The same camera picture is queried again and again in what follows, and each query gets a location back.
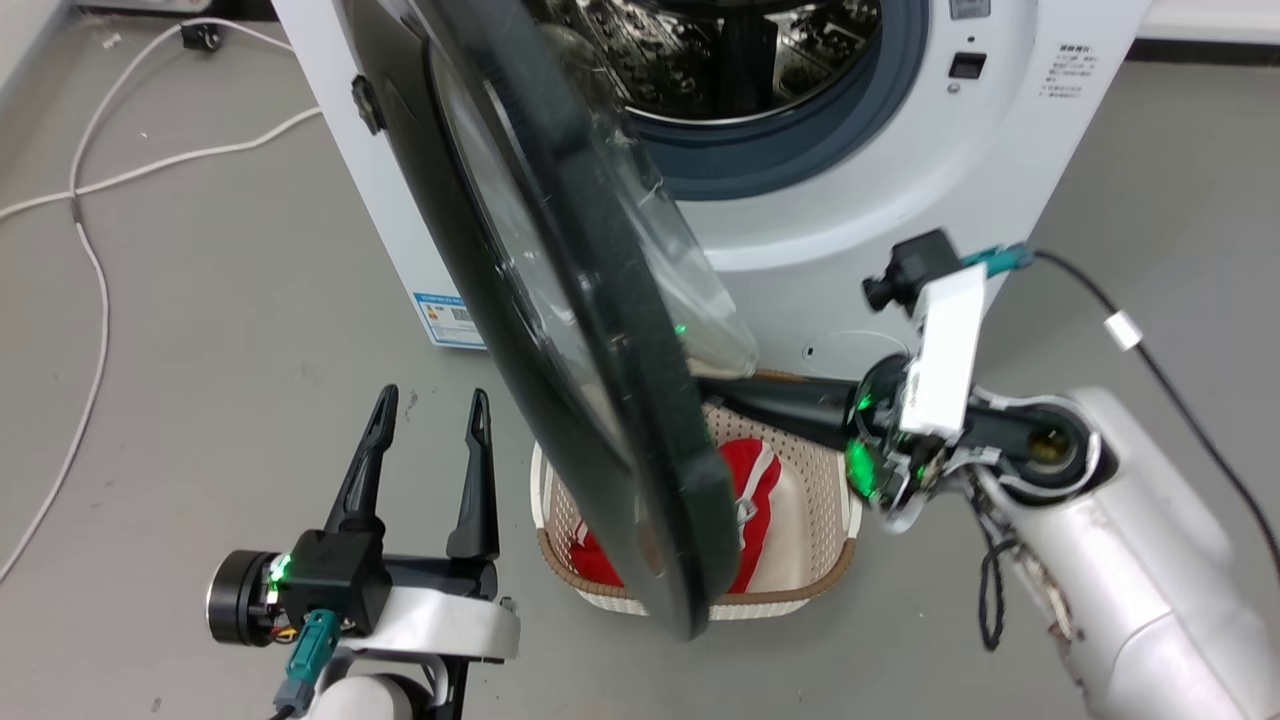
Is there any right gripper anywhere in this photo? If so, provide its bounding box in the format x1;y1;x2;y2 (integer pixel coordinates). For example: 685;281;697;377
697;354;1003;533

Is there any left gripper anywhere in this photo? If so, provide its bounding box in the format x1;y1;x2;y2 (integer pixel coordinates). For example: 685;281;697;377
206;384;500;646

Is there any black round washing machine door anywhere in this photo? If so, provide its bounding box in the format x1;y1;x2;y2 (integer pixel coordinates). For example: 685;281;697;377
340;0;761;642

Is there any white front-load washing machine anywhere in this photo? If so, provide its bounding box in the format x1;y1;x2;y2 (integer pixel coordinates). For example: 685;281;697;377
270;0;1153;389

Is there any grey rubber door gasket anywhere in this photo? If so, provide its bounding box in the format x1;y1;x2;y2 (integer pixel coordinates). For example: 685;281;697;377
622;0;931;202

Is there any steel washing machine drum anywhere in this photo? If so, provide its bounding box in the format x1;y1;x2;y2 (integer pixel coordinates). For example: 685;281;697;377
525;0;883;126

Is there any red garment with white trim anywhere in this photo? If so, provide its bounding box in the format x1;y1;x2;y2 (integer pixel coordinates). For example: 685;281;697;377
569;437;784;597

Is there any beige brown-rimmed laundry basket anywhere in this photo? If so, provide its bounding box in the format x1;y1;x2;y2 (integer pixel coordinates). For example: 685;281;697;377
529;369;864;622

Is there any white cloth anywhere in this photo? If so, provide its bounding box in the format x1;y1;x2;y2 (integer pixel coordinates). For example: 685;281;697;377
738;458;833;593

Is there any blue white energy label sticker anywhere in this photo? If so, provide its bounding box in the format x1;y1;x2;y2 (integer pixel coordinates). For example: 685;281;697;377
411;291;487;350

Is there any white right camera bracket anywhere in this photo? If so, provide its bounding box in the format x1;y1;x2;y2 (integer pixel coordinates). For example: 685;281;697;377
897;263;989;438

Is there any teal left camera connector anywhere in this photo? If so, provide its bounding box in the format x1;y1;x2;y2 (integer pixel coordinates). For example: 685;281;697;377
272;608;342;718

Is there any teal camera connector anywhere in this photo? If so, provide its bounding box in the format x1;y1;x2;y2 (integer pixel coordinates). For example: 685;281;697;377
272;608;342;718
962;242;1037;278

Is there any teal right camera connector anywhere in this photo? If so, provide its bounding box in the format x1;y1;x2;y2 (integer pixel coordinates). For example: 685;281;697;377
962;242;1037;278

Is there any thin black looped arm cable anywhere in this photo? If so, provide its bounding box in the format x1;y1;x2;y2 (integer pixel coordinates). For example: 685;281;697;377
976;478;1019;653

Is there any long white floor cable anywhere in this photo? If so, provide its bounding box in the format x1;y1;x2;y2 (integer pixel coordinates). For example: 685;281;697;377
0;17;297;585

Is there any black cable with white tag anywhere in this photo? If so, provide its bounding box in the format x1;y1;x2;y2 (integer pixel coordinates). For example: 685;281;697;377
1030;250;1280;576

